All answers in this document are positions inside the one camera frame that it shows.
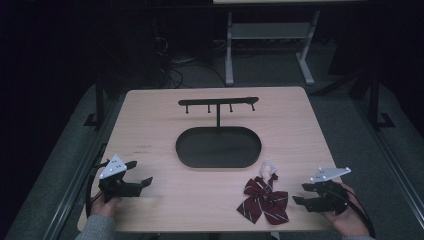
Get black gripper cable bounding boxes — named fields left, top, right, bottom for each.
left=84, top=143, right=110, bottom=218
left=333, top=185, right=377, bottom=240

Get black metal stand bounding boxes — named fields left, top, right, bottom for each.
left=83, top=74, right=108, bottom=130
left=367, top=68, right=397, bottom=132

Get black floor cables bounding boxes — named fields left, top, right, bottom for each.
left=152, top=18, right=228, bottom=90

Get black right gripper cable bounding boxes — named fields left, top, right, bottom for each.
left=333, top=185, right=377, bottom=240

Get person's left hand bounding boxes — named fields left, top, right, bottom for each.
left=89, top=194, right=123, bottom=220

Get red striped bow tie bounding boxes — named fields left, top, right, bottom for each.
left=236, top=162, right=291, bottom=226

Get white metal table frame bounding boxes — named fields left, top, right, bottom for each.
left=224, top=9, right=322, bottom=87

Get grey metal rail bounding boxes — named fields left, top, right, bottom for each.
left=41, top=96, right=126, bottom=240
left=353, top=98, right=424, bottom=221

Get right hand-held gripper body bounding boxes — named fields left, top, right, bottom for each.
left=304, top=166, right=352, bottom=216

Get black hook stand with tray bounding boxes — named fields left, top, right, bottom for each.
left=175, top=96, right=263, bottom=170

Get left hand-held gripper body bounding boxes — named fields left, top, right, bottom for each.
left=97, top=153, right=144, bottom=204

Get person's right hand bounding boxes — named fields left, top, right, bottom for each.
left=320, top=182, right=372, bottom=238

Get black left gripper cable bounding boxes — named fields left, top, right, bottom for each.
left=84, top=143, right=110, bottom=218

